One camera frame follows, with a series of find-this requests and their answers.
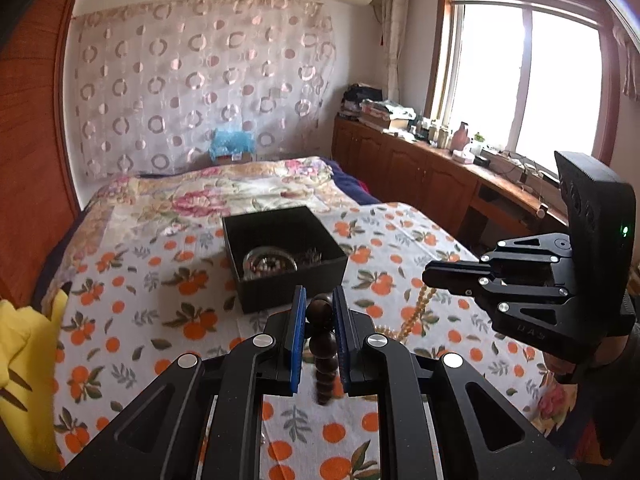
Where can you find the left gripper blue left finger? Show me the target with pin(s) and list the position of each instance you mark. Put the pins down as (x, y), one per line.
(296, 335)

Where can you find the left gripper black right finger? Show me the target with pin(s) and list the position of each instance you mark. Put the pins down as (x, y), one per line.
(343, 335)

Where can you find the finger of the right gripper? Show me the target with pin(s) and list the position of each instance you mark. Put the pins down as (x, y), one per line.
(462, 278)

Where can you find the green jade bangle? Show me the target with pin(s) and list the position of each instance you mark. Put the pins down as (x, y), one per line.
(267, 261)

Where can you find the small pearl necklace green pendant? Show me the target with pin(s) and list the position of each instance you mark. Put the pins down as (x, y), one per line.
(425, 296)

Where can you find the person right hand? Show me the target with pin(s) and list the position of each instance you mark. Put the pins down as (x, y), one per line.
(608, 351)

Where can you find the black square storage box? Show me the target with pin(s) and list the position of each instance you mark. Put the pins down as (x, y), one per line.
(321, 262)

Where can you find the wooden low cabinet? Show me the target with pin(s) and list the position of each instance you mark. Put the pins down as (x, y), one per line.
(474, 205)

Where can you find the pink bottle on cabinet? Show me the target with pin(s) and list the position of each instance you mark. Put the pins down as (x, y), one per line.
(461, 138)

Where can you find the floral quilt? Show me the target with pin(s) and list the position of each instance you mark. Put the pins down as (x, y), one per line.
(132, 207)

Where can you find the blue plastic bag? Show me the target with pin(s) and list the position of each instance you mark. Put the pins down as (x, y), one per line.
(231, 143)

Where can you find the pile of clothes and books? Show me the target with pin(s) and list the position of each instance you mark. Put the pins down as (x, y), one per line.
(366, 104)

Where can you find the yellow plush toy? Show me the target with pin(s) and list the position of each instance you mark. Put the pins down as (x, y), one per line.
(29, 340)

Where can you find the circle pattern sheer curtain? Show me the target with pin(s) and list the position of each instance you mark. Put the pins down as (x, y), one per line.
(150, 83)

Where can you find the wooden wardrobe sliding door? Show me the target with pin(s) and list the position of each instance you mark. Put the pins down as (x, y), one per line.
(38, 202)

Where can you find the beige window curtain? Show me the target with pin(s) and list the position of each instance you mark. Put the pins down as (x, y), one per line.
(394, 20)

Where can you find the window with wooden frame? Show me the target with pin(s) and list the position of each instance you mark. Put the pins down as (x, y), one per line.
(532, 77)

